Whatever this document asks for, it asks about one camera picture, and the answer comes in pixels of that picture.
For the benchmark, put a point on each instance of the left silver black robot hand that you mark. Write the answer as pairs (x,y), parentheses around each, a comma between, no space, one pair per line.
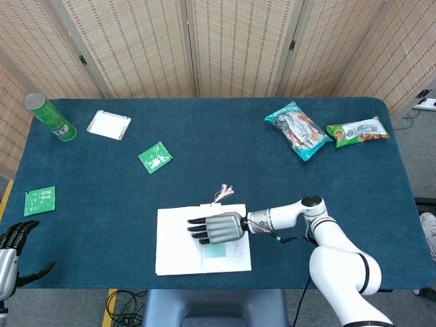
(8,269)

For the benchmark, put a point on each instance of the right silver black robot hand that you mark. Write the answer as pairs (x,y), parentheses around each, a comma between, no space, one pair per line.
(225,226)

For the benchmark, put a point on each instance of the cream teal tasselled bookmark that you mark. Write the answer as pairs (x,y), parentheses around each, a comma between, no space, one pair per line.
(214,251)

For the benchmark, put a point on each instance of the white lined notebook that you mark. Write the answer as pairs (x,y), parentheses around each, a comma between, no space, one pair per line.
(173,245)

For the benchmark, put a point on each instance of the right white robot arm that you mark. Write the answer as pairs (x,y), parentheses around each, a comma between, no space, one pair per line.
(340,265)

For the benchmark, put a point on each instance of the flat green sachet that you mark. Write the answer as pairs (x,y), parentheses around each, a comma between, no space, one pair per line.
(39,201)

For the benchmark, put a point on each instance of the dark blue robot torso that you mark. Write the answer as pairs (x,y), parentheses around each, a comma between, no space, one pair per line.
(214,306)

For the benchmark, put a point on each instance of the dark blue table cloth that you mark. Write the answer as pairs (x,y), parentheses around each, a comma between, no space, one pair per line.
(221,136)

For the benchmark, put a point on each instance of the torn green sachet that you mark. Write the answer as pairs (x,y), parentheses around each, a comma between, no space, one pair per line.
(155,157)

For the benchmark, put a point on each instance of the teal silver snack bag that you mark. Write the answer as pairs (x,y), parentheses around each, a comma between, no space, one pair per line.
(299,133)

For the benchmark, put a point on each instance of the white rectangular tray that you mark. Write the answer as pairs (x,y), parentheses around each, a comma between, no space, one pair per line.
(107,124)

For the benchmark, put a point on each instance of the green cylindrical chip can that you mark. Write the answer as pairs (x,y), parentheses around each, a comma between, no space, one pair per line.
(54,119)

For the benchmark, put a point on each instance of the green snack bag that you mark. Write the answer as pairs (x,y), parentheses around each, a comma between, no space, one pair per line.
(357,131)

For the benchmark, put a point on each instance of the dark metal screen hinge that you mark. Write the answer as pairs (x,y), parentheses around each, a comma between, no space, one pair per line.
(82,60)
(292,45)

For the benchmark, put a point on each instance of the woven bamboo folding screen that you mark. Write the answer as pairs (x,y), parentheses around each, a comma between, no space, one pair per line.
(136,51)

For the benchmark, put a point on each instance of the white shoe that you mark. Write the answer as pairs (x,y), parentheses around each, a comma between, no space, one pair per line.
(430,231)

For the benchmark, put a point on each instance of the white power strip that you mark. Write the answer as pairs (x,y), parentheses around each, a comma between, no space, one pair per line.
(427,104)

